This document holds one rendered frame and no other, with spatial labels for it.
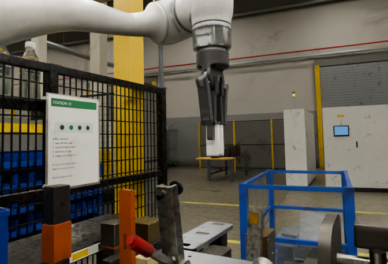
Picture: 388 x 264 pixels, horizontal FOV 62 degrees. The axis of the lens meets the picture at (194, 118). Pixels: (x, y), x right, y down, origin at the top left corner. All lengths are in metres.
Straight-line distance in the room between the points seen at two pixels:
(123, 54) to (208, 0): 0.82
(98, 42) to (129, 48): 6.93
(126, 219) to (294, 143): 7.91
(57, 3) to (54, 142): 0.61
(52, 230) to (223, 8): 0.61
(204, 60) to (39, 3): 0.34
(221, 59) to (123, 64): 0.83
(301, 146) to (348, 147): 1.06
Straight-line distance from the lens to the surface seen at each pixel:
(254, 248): 0.90
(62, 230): 0.83
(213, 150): 0.72
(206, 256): 0.90
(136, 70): 1.50
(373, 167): 8.58
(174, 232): 0.62
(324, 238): 0.43
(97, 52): 8.37
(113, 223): 0.93
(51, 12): 0.58
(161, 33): 0.84
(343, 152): 8.50
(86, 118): 1.20
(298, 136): 8.47
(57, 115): 1.13
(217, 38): 0.73
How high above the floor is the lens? 1.30
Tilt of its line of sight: 4 degrees up
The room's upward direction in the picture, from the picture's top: 1 degrees counter-clockwise
